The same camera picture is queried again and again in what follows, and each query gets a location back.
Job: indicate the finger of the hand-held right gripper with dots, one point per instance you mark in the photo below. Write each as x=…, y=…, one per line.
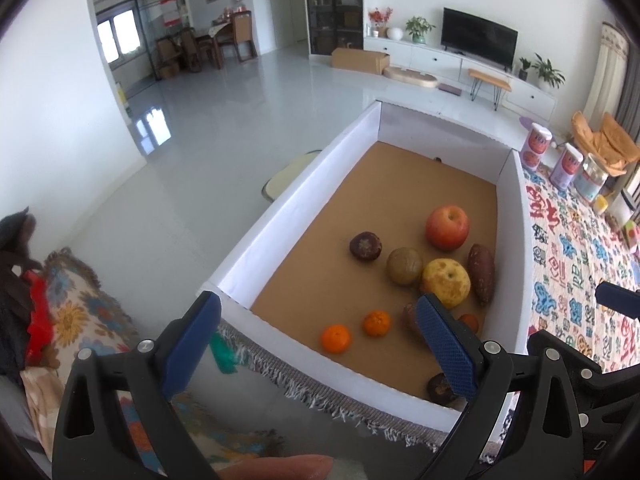
x=592, y=377
x=617, y=297

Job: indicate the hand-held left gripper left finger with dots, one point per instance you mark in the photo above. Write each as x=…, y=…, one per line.
x=192, y=345

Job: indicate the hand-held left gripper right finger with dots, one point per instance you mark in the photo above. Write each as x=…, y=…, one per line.
x=445, y=345

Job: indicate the brown round fruit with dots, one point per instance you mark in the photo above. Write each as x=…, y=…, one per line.
x=470, y=322

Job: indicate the dark purple round fruit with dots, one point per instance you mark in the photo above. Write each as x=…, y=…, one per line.
x=365, y=246
x=440, y=390

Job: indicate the yellow pomelo fruit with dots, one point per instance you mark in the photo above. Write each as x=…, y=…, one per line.
x=445, y=282

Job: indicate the small orange mandarin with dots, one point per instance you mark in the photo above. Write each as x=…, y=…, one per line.
x=376, y=323
x=336, y=338

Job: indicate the purple sweet potato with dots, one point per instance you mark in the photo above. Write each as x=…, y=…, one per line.
x=481, y=274

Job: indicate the green-brown kiwi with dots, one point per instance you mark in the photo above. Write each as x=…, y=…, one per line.
x=404, y=266

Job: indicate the red apple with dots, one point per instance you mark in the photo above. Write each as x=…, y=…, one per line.
x=447, y=226

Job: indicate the white cardboard box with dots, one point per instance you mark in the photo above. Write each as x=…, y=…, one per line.
x=400, y=185

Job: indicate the person's left hand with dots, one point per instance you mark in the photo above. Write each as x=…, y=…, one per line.
x=290, y=469

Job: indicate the green plastic scrap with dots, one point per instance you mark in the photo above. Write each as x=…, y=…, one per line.
x=222, y=355

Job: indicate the colourful snack bag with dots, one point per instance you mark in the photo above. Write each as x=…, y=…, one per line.
x=631, y=235

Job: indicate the printed woven blanket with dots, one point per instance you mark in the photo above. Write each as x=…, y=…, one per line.
x=565, y=260

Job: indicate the clear jar with black lid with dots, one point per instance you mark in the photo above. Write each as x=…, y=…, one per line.
x=625, y=207

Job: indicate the small yellow container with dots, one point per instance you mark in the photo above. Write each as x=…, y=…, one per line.
x=600, y=205

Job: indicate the floral sofa blanket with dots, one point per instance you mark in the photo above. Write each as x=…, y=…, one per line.
x=75, y=310

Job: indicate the glass jar with blue label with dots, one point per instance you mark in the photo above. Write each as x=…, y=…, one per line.
x=591, y=176

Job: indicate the pink and purple tin can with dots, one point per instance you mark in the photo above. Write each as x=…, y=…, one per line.
x=536, y=146
x=566, y=166

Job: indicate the orange lounge chair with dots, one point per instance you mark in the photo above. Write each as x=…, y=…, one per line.
x=605, y=142

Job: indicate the red cloth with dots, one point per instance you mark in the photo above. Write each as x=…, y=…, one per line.
x=37, y=325

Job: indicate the dark cloth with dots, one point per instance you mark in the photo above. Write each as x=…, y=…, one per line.
x=15, y=285

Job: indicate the beige stool seat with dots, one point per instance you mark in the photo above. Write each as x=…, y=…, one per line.
x=287, y=177

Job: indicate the round purple cushion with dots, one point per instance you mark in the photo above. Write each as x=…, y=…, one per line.
x=530, y=122

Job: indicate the grey curtain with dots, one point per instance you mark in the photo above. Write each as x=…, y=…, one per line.
x=631, y=100

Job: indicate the covered standing air conditioner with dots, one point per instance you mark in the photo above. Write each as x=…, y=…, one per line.
x=607, y=70

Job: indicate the large leafy potted plant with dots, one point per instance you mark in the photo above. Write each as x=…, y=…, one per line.
x=549, y=72

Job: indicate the small potted plant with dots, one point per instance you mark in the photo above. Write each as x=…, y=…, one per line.
x=524, y=67

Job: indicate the wooden bench with metal legs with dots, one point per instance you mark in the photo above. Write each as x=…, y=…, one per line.
x=490, y=81

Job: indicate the purple floor mat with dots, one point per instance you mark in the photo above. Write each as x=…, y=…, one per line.
x=450, y=90

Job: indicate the oval wooden board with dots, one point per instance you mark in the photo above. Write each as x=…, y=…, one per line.
x=410, y=77

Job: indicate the white television cabinet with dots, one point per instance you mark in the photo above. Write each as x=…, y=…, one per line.
x=435, y=57

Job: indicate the black television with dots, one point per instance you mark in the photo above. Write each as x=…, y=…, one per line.
x=479, y=37

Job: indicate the brown cardboard box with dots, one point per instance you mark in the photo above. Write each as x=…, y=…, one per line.
x=360, y=60

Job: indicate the wooden dining table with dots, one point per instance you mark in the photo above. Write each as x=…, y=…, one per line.
x=212, y=35

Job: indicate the white round lamp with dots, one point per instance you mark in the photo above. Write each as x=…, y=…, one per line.
x=395, y=33

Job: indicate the green potted plant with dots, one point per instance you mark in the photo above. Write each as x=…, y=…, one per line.
x=419, y=29

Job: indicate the glass balcony door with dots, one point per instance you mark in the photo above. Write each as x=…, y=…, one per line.
x=120, y=35

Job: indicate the red flowers in vase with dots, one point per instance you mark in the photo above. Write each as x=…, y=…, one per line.
x=380, y=19

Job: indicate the clear plastic jug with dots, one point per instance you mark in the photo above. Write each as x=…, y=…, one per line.
x=237, y=2

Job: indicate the dark glass display cabinet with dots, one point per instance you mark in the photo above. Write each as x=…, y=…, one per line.
x=332, y=7

